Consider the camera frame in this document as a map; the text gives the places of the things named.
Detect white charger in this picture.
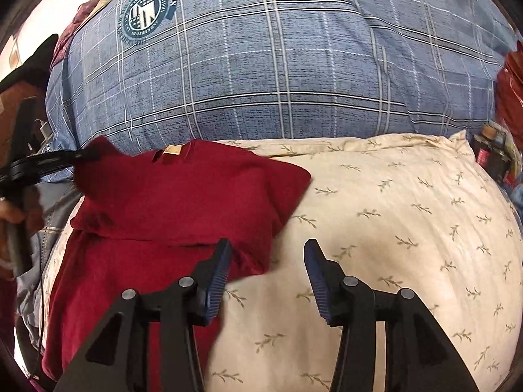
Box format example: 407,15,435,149
33,119,54,141

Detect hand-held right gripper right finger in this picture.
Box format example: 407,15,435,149
303,239,481,392

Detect person's left hand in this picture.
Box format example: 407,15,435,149
0,196,43,233

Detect wooden headboard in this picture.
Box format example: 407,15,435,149
0,86,23,110

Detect dark red shirt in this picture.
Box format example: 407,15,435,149
41,139,313,392

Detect light blue cloth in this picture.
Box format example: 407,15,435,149
502,180,523,215

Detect dark red patterned cloth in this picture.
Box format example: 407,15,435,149
51,0,103,68

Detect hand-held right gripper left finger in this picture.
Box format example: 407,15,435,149
53,238,233,392

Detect dark printed packet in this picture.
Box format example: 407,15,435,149
473,122,519,188

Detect cream leaf-print pillow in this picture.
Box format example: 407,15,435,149
41,130,523,392

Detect black cloth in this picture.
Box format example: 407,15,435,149
0,34,60,92

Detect blue plaid pillow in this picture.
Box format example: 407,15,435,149
44,0,519,184

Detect red plastic bag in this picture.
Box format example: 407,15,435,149
496,41,523,152

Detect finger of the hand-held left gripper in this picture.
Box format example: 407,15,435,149
30,149,102,173

